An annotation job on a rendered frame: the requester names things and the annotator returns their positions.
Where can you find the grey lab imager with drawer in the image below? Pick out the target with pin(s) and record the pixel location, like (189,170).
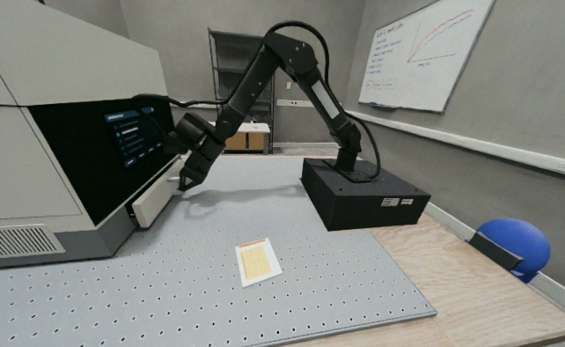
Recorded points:
(73,151)

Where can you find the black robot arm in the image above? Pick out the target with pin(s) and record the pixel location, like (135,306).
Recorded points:
(298,62)

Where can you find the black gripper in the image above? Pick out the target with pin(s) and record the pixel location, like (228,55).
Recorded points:
(197,176)

